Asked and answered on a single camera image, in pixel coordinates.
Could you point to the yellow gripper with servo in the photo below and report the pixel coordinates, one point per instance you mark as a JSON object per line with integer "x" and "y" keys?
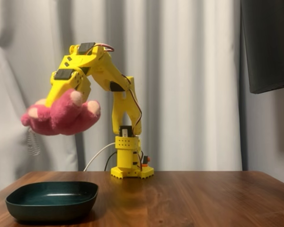
{"x": 57, "y": 88}

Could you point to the pink plush strawberry bear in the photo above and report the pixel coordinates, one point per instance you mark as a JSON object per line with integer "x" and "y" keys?
{"x": 64, "y": 118}

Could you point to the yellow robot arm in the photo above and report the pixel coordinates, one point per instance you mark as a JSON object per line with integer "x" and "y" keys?
{"x": 123, "y": 108}

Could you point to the dark green plastic bin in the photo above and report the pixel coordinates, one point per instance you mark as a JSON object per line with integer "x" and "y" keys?
{"x": 49, "y": 208}

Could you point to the small orange clamp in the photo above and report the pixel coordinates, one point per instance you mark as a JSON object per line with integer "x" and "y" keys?
{"x": 146, "y": 161}

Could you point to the white curtain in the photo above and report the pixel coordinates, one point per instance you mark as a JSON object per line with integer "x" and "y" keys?
{"x": 180, "y": 71}

